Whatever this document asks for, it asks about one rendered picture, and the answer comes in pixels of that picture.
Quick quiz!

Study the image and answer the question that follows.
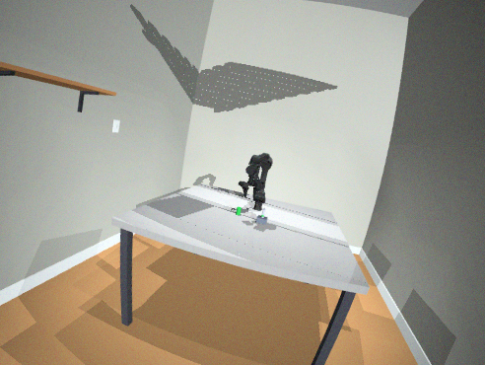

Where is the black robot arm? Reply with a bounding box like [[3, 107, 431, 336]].
[[245, 153, 273, 211]]

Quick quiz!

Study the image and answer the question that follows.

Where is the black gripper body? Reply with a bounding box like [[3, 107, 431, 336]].
[[239, 175, 259, 187]]

